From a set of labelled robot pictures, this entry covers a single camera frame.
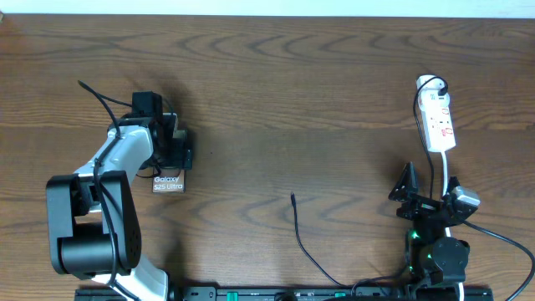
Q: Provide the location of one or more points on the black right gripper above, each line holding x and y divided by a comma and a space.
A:
420, 206

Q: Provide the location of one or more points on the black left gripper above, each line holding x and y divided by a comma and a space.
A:
181, 155

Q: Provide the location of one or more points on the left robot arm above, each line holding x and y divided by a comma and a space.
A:
93, 228

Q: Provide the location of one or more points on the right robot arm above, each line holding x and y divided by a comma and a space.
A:
435, 260

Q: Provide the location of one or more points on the white power strip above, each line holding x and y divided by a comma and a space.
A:
433, 101

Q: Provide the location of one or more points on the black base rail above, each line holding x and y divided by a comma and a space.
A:
301, 294

